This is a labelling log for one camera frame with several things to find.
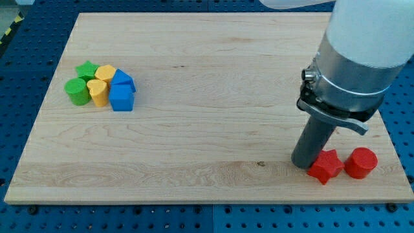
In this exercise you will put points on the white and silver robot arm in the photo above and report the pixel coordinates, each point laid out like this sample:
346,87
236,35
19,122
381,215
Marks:
365,46

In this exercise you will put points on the blue cube block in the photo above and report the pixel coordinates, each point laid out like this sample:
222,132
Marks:
121,98

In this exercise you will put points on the blue triangle block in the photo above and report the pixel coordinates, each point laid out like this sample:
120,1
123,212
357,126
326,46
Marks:
122,78

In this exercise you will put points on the yellow heart block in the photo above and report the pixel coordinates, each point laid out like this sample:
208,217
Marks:
99,92

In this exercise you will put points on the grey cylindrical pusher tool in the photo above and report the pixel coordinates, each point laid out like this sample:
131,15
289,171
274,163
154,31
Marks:
311,142

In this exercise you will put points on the yellow hexagon block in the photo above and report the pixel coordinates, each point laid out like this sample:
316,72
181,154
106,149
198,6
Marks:
105,73

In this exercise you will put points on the green star block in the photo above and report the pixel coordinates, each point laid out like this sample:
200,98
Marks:
86,71

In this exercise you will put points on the red star block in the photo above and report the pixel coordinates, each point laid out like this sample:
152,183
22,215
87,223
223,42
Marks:
326,166

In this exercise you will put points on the green cylinder block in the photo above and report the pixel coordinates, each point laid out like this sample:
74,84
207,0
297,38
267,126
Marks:
77,91

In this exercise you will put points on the red cylinder block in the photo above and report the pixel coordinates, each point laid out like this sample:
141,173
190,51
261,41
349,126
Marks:
360,163

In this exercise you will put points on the yellow black hazard tape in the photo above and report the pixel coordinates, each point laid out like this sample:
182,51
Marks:
9,29

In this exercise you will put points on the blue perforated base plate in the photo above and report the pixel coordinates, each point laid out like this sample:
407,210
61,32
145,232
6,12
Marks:
31,52

